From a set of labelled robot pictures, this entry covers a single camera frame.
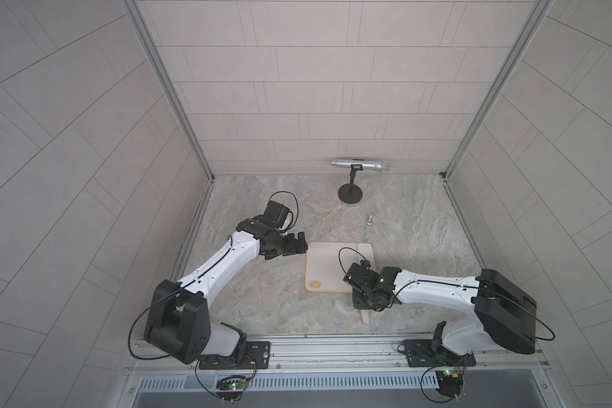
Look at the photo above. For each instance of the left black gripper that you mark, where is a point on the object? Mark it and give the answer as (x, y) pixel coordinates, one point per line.
(287, 247)

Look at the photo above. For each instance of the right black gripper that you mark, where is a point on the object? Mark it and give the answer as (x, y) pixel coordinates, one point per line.
(356, 302)

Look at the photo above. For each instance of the white cutting board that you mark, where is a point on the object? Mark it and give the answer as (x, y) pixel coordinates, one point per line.
(327, 262)

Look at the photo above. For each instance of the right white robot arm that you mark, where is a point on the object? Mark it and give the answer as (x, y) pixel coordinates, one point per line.
(497, 312)

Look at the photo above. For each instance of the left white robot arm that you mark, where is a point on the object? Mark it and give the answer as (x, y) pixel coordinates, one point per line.
(178, 321)

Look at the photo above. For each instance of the right green circuit board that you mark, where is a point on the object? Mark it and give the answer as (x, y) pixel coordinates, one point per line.
(450, 384)

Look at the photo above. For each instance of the green circuit board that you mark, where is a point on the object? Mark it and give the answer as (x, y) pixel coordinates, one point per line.
(450, 384)
(231, 388)

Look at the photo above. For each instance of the left green circuit board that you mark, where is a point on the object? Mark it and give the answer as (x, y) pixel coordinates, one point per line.
(231, 388)

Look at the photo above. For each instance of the black microphone stand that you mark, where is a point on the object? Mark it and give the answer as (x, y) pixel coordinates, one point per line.
(350, 193)

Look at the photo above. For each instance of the silver microphone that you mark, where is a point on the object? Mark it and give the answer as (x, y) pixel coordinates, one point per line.
(357, 164)

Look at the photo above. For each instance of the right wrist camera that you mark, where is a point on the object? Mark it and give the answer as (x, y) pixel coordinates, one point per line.
(357, 274)

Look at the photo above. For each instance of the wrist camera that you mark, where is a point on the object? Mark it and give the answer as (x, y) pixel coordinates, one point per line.
(357, 274)
(277, 215)

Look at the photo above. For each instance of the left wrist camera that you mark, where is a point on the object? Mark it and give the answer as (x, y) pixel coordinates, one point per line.
(277, 215)

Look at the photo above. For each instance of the aluminium mounting rail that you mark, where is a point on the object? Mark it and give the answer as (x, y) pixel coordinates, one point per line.
(350, 353)

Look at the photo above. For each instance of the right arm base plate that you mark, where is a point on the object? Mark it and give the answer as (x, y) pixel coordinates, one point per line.
(423, 353)

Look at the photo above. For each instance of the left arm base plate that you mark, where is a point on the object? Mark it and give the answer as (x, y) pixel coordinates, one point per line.
(256, 355)

